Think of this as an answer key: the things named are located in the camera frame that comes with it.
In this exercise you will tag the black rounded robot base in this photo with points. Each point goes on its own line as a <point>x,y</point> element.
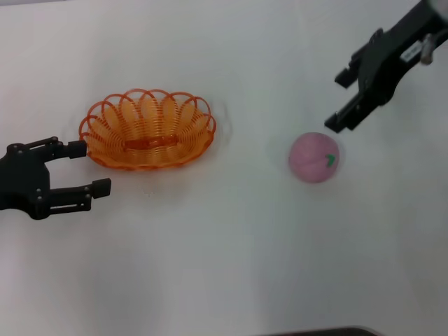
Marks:
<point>325,332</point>

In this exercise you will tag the pink peach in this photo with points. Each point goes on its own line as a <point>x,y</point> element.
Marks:
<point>309,159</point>

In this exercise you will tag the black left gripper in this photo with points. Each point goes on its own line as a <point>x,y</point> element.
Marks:
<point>24,182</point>

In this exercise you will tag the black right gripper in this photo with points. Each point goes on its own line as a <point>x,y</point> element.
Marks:
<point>381,63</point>

